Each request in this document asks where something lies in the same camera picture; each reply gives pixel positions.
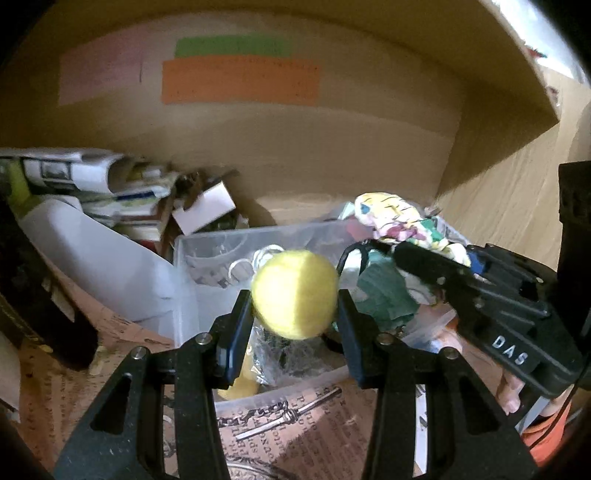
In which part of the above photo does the clear bag with dark items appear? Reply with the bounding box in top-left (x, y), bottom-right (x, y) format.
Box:
top-left (247, 322), bottom-right (345, 389)

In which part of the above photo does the clear plastic bin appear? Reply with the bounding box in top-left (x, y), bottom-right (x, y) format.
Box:
top-left (173, 220), bottom-right (455, 401)

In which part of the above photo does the green sticky note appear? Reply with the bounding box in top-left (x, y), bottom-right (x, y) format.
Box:
top-left (174, 34), bottom-right (293, 58)

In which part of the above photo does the green cloth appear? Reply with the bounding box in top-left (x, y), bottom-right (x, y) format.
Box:
top-left (353, 250), bottom-right (419, 331)

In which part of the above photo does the floral patterned cloth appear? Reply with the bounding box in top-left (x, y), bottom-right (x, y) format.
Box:
top-left (353, 192), bottom-right (471, 267)

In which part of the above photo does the small pink box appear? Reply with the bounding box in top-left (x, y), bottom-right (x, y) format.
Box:
top-left (172, 181), bottom-right (235, 235)

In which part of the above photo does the orange sticky note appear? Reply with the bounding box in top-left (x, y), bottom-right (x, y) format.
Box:
top-left (161, 55), bottom-right (321, 106)

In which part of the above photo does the dark wine bottle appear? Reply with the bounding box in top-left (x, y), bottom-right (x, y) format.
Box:
top-left (1, 199), bottom-right (98, 371)

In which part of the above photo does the yellow sponge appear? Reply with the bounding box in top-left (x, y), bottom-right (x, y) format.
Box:
top-left (216, 344), bottom-right (259, 401)

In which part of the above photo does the orange printed newspaper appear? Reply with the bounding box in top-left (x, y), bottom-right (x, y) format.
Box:
top-left (16, 279), bottom-right (376, 479)

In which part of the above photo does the black and white pouch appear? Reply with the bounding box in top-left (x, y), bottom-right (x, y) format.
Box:
top-left (337, 239), bottom-right (389, 290)

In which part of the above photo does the yellow foam ball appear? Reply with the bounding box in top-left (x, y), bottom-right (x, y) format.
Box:
top-left (250, 250), bottom-right (339, 340)

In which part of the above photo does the stack of newspapers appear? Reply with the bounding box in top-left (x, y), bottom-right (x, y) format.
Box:
top-left (1, 148), bottom-right (179, 242)

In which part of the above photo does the pink sticky note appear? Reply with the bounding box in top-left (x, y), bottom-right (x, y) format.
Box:
top-left (58, 26), bottom-right (148, 106)

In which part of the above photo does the white paper sheet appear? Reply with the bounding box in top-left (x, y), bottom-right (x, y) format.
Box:
top-left (19, 199), bottom-right (176, 339)

